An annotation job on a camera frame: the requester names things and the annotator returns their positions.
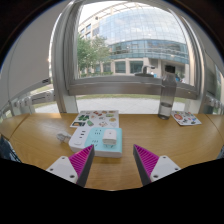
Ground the green tree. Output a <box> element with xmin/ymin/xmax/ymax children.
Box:
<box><xmin>77</xmin><ymin>34</ymin><xmax>111</xmax><ymax>76</ymax></box>

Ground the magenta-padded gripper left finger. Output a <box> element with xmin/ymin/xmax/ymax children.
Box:
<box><xmin>45</xmin><ymin>144</ymin><xmax>96</xmax><ymax>188</ymax></box>

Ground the white and light-blue power strip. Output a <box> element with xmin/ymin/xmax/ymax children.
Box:
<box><xmin>68</xmin><ymin>126</ymin><xmax>124</xmax><ymax>159</ymax></box>

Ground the clear bottle with dark cap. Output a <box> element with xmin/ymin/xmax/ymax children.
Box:
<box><xmin>157</xmin><ymin>71</ymin><xmax>178</xmax><ymax>121</ymax></box>

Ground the dark window handle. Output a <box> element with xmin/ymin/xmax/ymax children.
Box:
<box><xmin>134</xmin><ymin>65</ymin><xmax>156</xmax><ymax>78</ymax></box>

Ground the sticker sheet with green stickers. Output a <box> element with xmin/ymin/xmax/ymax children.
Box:
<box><xmin>69</xmin><ymin>109</ymin><xmax>120</xmax><ymax>129</ymax></box>

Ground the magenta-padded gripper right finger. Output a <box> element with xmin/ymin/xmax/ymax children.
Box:
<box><xmin>132</xmin><ymin>143</ymin><xmax>182</xmax><ymax>187</ymax></box>

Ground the white charger block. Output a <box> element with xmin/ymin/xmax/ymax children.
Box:
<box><xmin>102</xmin><ymin>128</ymin><xmax>118</xmax><ymax>146</ymax></box>

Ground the sticker sheet with red circle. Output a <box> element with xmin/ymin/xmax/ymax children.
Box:
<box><xmin>170</xmin><ymin>110</ymin><xmax>203</xmax><ymax>127</ymax></box>

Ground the white power strip plug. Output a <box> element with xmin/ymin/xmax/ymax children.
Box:
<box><xmin>56</xmin><ymin>132</ymin><xmax>72</xmax><ymax>144</ymax></box>

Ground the grey window frame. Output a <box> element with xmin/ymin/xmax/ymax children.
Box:
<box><xmin>49</xmin><ymin>0</ymin><xmax>208</xmax><ymax>114</ymax></box>

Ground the glass-fronted building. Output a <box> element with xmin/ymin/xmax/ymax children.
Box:
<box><xmin>78</xmin><ymin>1</ymin><xmax>191</xmax><ymax>76</ymax></box>

